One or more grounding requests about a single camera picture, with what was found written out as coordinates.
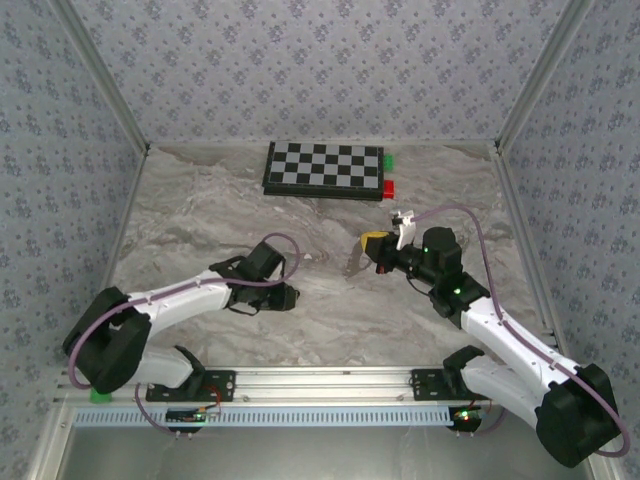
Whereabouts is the aluminium table edge profile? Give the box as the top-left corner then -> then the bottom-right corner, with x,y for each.
492,149 -> 569,364
77,149 -> 151,369

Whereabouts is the black and grey chessboard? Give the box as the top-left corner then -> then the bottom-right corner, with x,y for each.
261,140 -> 386,202

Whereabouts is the right circuit board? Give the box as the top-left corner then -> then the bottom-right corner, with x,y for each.
449,407 -> 486,431

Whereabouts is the circuit board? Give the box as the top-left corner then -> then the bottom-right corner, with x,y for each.
449,407 -> 486,431
164,407 -> 209,425

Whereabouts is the left circuit board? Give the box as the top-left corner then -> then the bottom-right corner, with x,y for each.
164,407 -> 209,425

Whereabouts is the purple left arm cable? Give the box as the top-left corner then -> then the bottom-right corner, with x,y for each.
67,232 -> 303,441

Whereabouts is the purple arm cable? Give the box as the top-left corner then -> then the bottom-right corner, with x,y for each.
412,203 -> 630,459
67,232 -> 303,441

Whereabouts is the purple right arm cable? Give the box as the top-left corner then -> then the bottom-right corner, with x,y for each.
412,203 -> 630,459

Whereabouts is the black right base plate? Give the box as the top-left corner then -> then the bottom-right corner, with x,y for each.
410,368 -> 481,402

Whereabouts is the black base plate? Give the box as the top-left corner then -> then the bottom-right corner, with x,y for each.
144,368 -> 237,404
410,368 -> 481,402

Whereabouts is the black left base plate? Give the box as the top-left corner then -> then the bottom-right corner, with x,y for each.
144,368 -> 237,404

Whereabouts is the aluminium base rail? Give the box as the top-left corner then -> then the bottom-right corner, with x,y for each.
54,366 -> 506,405

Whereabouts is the white slotted cable duct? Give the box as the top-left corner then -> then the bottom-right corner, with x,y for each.
72,405 -> 461,429

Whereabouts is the aluminium corner post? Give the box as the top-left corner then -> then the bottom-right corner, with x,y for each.
493,0 -> 597,154
52,0 -> 152,154

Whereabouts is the aluminium lower frame profile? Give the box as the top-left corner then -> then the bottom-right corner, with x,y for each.
587,457 -> 624,480
27,405 -> 76,480

